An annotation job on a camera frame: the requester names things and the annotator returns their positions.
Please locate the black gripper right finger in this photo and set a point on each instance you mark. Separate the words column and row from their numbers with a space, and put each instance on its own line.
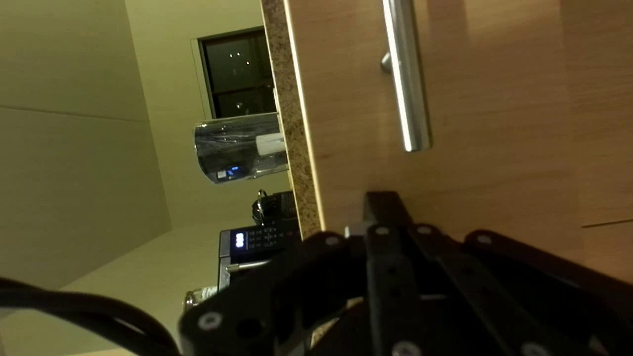
column 515, row 289

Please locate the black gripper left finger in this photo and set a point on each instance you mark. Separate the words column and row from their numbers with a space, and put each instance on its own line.
column 297, row 289

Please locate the black steel microwave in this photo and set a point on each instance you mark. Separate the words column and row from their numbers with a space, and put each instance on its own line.
column 254, row 253

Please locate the black coffee machine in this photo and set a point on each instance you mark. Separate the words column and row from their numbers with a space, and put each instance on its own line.
column 277, row 208

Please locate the glass jar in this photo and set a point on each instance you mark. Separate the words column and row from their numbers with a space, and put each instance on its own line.
column 200, row 297

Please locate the dark window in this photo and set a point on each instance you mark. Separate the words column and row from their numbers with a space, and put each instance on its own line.
column 238, row 71

